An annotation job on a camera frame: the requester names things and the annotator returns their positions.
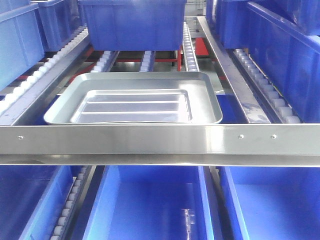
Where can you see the ribbed silver metal tray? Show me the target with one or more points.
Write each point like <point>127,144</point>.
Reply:
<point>134,105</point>

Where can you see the large plain silver tray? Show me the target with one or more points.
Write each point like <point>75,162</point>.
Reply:
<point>204,105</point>

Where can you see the blue bin behind tray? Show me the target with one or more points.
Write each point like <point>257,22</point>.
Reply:
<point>134,25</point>

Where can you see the middle white roller track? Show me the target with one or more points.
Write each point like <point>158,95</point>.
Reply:
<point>147,61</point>

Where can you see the right white roller track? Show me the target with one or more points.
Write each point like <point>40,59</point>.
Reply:
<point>190,59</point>

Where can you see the left white roller track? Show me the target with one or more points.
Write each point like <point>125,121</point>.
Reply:
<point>105,62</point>

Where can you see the blue bin bottom centre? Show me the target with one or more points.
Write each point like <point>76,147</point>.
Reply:
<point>151,203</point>

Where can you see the right steel lane divider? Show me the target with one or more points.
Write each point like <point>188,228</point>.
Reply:
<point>248,103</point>

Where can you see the steel lane divider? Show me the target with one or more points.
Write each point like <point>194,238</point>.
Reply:
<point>248,103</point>
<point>28,100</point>

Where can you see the far-right white roller track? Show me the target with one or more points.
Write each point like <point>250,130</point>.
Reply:
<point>267,93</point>

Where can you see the blue bin lower right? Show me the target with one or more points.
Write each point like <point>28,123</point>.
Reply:
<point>272,203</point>

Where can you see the large blue bin right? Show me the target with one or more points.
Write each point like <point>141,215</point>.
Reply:
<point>290,59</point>

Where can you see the large blue bin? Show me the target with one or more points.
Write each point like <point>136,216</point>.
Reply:
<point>290,59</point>
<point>20,42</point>

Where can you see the blue bin lower left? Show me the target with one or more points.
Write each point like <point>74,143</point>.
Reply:
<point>31,199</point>

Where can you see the left steel lane divider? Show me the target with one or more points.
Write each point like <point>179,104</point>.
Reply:
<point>28,100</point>

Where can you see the large blue bin left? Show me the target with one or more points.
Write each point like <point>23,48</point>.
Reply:
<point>20,42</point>

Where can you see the red metal floor frame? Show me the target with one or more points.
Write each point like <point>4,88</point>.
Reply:
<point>130,60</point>

